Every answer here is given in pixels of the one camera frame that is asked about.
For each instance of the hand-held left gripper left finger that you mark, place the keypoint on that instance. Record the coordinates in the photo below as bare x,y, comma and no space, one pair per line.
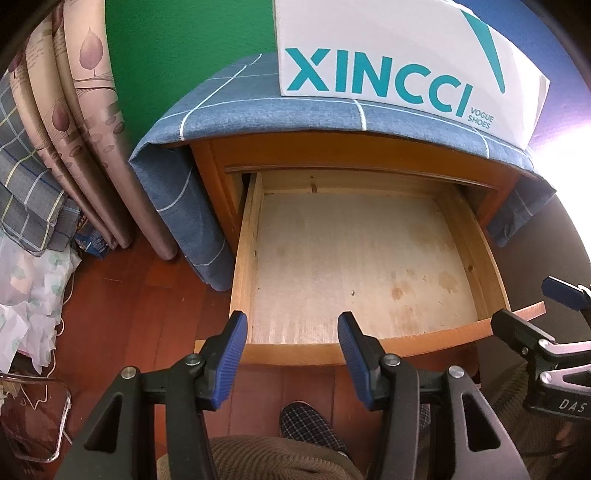
228,364

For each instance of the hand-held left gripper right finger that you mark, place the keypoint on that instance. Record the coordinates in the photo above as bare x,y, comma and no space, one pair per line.
358,364

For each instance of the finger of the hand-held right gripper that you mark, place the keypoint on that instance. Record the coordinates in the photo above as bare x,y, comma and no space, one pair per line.
561,290
517,328

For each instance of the white cardboard shoe box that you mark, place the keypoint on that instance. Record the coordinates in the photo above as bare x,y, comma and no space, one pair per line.
392,37

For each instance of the plaid slipper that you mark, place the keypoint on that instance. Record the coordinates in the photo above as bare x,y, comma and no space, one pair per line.
309,424
425,414

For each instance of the person's left leg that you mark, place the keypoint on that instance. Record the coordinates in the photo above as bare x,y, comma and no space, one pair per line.
258,461

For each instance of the blue printed packet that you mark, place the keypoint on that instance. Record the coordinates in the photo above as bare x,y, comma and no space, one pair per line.
92,242

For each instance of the white floral fabric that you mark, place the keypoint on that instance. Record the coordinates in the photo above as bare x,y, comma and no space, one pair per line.
37,286

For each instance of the wooden nightstand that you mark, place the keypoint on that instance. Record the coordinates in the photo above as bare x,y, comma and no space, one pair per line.
351,152

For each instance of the blue checked cloth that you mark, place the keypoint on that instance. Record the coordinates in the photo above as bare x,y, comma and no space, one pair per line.
240,101

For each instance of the grey-blue plaid cloth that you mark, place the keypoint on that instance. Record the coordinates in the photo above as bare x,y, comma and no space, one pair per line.
27,184

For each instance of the beige leaf-print curtain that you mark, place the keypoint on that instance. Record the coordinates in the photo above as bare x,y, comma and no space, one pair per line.
87,92

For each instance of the chrome metal frame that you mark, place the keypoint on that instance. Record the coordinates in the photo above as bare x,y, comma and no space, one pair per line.
67,400

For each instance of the blue foam wall mat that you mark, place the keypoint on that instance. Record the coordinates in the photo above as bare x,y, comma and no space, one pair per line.
554,55

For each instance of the green foam wall mat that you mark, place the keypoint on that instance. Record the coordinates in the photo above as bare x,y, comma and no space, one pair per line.
184,46

